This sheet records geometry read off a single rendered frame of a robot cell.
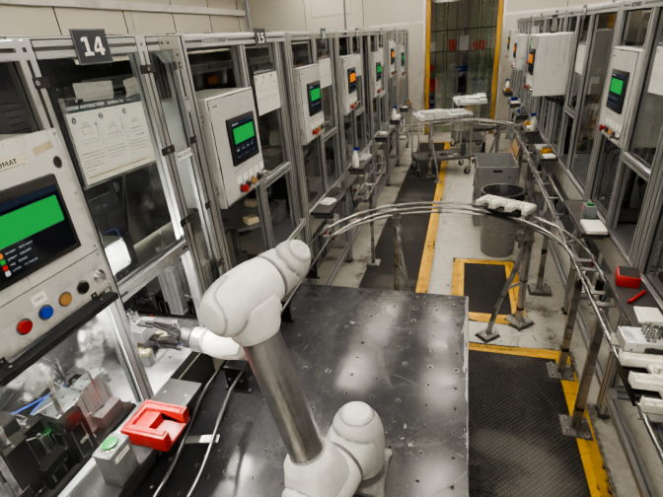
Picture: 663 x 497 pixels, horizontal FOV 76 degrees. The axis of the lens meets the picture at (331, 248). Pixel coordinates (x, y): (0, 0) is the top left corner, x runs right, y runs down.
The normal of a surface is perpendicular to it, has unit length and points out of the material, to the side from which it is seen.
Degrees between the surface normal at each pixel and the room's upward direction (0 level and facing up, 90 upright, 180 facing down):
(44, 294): 90
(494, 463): 0
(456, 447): 0
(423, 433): 0
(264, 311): 79
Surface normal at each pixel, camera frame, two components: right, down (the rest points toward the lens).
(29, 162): 0.96, 0.05
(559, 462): -0.08, -0.90
